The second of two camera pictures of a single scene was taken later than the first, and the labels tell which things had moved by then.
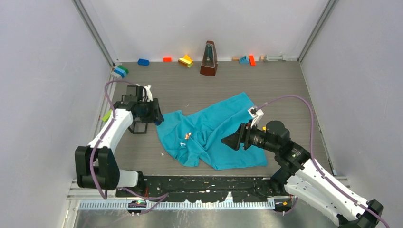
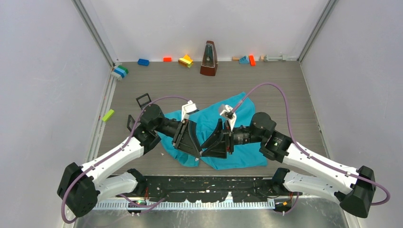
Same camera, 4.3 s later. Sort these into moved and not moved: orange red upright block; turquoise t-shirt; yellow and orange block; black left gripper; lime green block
Moved: black left gripper
Not moved: lime green block; orange red upright block; yellow and orange block; turquoise t-shirt
